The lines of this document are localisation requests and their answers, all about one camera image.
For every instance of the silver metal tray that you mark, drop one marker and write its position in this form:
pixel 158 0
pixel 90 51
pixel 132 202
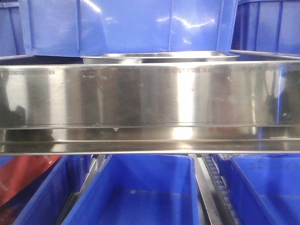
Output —
pixel 160 57

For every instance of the blue lower centre bin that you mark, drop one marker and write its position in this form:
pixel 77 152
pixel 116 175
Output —
pixel 140 189

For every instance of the blue bin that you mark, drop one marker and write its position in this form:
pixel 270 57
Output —
pixel 41 202
pixel 140 189
pixel 263 189
pixel 267 26
pixel 11 32
pixel 93 27

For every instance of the blue upper centre bin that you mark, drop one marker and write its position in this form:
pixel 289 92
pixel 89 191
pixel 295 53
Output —
pixel 93 27

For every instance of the blue lower left bin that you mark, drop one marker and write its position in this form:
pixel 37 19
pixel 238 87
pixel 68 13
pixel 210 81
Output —
pixel 41 202

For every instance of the blue lower right bin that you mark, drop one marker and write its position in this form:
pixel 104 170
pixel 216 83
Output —
pixel 263 189

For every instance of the red package in bin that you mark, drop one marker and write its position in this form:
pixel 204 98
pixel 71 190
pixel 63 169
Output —
pixel 20 171

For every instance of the blue upper right bin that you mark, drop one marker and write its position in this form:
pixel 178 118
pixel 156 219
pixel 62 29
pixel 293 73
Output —
pixel 267 26

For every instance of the blue upper left bin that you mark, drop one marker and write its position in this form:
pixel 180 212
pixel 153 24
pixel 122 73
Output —
pixel 11 32

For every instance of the steel divider rail left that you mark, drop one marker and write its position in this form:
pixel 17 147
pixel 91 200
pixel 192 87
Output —
pixel 94 167

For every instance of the black roller track rail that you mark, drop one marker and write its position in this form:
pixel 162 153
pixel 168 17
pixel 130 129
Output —
pixel 220 193

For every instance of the stainless steel shelf front rail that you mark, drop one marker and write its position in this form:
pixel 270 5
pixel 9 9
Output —
pixel 200 107

